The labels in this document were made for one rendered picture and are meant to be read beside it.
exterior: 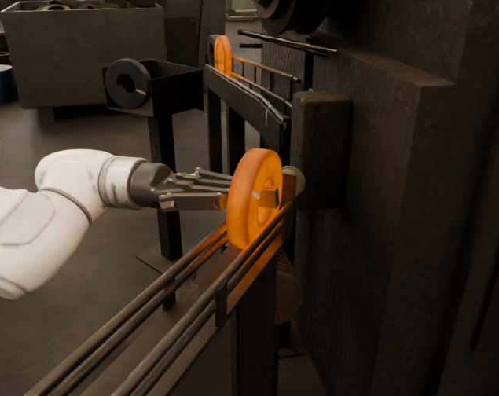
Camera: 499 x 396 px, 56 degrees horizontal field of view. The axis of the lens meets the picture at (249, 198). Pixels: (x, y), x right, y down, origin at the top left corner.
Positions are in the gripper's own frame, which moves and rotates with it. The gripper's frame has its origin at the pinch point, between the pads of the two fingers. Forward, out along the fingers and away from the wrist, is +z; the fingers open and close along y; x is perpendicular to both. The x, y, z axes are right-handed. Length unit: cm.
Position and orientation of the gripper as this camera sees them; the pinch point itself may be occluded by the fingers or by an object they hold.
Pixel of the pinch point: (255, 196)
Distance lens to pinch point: 70.6
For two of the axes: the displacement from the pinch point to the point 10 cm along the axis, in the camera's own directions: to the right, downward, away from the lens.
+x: -0.8, -9.0, -4.2
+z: 9.2, 1.0, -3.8
